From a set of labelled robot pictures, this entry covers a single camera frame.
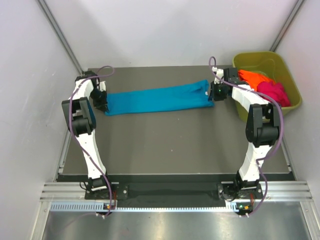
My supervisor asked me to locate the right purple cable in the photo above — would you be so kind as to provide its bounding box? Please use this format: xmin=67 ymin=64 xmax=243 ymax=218
xmin=208 ymin=56 xmax=285 ymax=217

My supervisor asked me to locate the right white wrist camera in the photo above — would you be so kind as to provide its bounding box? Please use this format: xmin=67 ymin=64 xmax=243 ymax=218
xmin=211 ymin=66 xmax=224 ymax=85

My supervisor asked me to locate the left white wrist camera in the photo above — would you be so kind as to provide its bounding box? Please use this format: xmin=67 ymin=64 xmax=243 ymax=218
xmin=99 ymin=81 xmax=106 ymax=92

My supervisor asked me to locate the corner aluminium post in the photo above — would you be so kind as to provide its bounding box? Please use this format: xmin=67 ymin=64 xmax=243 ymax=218
xmin=269 ymin=0 xmax=306 ymax=52
xmin=35 ymin=0 xmax=83 ymax=74

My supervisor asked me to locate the orange t shirt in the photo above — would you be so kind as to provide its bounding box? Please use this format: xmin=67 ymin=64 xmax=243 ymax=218
xmin=238 ymin=69 xmax=276 ymax=92

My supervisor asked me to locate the olive green plastic bin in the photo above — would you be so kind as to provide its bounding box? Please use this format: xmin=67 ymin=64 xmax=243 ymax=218
xmin=232 ymin=51 xmax=302 ymax=116

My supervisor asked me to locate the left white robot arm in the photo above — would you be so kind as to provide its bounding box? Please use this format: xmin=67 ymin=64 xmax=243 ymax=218
xmin=61 ymin=70 xmax=114 ymax=200

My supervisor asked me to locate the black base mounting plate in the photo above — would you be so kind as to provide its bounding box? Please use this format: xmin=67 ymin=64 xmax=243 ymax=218
xmin=85 ymin=182 xmax=263 ymax=201

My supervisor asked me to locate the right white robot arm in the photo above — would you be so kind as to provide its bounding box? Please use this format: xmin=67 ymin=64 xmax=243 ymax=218
xmin=208 ymin=66 xmax=283 ymax=202

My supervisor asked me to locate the aluminium frame rail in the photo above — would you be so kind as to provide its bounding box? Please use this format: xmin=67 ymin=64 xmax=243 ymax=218
xmin=40 ymin=181 xmax=313 ymax=202

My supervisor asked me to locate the right corner aluminium post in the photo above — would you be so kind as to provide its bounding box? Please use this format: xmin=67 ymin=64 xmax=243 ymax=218
xmin=269 ymin=0 xmax=306 ymax=52

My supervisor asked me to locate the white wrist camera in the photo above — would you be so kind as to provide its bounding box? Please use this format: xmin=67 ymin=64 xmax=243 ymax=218
xmin=211 ymin=66 xmax=224 ymax=85
xmin=99 ymin=81 xmax=106 ymax=92

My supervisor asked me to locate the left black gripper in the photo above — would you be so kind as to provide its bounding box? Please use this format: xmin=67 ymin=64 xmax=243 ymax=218
xmin=89 ymin=88 xmax=109 ymax=114

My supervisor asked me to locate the blue t shirt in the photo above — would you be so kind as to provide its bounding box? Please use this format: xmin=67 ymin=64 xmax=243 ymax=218
xmin=105 ymin=79 xmax=215 ymax=116

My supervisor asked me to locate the grey slotted cable duct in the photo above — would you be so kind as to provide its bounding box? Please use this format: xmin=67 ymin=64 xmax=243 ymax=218
xmin=50 ymin=201 xmax=250 ymax=213

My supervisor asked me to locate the left corner aluminium post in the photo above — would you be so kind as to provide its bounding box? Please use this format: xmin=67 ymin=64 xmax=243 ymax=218
xmin=35 ymin=0 xmax=83 ymax=74

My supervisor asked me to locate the magenta t shirt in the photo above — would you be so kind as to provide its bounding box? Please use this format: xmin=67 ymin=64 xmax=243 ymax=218
xmin=257 ymin=81 xmax=291 ymax=107

